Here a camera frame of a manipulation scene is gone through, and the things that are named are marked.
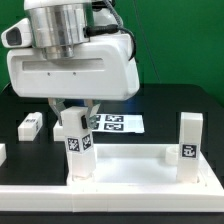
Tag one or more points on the white desk top tray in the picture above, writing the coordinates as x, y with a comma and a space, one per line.
134, 164

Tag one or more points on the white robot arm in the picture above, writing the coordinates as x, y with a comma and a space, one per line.
71, 49

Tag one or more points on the white marker tag plate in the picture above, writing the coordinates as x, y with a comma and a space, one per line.
113, 123

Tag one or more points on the white block at left edge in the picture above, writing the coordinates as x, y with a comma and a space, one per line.
3, 155

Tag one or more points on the white L-shaped corner fence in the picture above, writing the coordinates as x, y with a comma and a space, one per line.
206, 195

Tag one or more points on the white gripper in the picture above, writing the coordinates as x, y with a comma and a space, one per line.
102, 69

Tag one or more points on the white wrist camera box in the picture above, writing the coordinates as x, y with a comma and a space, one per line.
18, 36

